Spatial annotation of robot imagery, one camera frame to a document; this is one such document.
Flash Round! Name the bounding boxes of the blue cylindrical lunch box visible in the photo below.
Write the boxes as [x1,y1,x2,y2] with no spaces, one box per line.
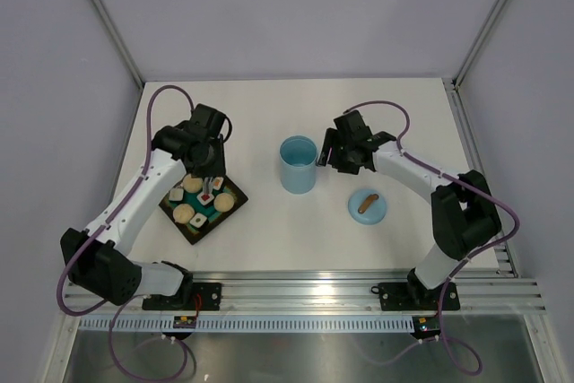
[279,135,318,195]

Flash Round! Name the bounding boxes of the sushi with orange centre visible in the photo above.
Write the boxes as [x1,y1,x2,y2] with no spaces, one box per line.
[210,177,225,190]

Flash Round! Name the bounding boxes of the beige dumpling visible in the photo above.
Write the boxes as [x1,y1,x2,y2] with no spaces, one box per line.
[181,174,204,194]
[172,204,195,224]
[213,193,235,213]

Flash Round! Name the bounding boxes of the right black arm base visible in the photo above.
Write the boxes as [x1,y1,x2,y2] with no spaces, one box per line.
[370,270,461,311]

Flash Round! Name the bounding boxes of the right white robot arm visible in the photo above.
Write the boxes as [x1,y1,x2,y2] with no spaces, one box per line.
[317,109,501,308]

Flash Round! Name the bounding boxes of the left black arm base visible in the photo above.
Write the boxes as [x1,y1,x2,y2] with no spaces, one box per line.
[142,261,222,311]

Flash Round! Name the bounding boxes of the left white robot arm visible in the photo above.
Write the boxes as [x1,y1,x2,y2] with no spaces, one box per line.
[60,104,227,309]

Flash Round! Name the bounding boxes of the black teal square plate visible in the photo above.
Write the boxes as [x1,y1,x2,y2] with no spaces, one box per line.
[159,176,248,245]

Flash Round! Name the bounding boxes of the blue lid with wooden handle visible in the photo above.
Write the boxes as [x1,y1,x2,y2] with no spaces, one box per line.
[347,188,387,225]

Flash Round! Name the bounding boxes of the left aluminium frame post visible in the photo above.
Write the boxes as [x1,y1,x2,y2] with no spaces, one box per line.
[88,0,145,91]

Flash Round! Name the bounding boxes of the aluminium frame post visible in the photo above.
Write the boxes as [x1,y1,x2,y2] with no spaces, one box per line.
[88,0,145,91]
[452,0,511,91]

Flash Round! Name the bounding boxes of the white slotted cable duct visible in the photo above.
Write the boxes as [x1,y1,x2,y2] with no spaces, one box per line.
[79,314,414,334]

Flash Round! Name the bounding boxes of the aluminium rail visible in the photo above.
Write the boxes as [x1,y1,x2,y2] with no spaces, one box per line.
[62,269,546,315]

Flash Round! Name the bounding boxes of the right aluminium frame post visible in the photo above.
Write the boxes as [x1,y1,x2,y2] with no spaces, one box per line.
[452,0,511,91]

